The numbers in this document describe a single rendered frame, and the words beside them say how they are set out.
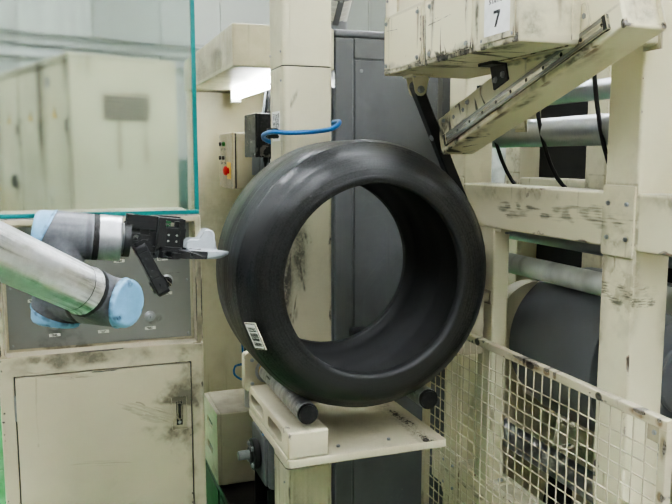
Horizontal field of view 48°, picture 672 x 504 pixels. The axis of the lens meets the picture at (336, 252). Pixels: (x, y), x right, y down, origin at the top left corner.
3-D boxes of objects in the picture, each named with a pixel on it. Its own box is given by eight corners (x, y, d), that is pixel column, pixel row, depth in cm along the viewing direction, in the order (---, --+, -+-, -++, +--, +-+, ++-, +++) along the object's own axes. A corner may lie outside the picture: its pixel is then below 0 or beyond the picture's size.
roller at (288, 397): (254, 375, 187) (262, 358, 187) (270, 381, 189) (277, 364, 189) (294, 421, 155) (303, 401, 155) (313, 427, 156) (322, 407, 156)
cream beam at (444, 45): (381, 76, 190) (381, 17, 188) (468, 80, 198) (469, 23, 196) (515, 42, 133) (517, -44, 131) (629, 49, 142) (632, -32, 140)
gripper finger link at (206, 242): (233, 232, 152) (188, 228, 148) (230, 260, 152) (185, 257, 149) (230, 230, 155) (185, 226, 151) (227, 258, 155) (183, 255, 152)
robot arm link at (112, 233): (97, 262, 142) (95, 256, 151) (124, 264, 144) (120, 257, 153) (101, 216, 141) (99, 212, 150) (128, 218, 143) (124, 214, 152)
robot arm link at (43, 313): (60, 330, 136) (65, 262, 136) (17, 325, 141) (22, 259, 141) (99, 328, 144) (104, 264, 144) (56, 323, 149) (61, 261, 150)
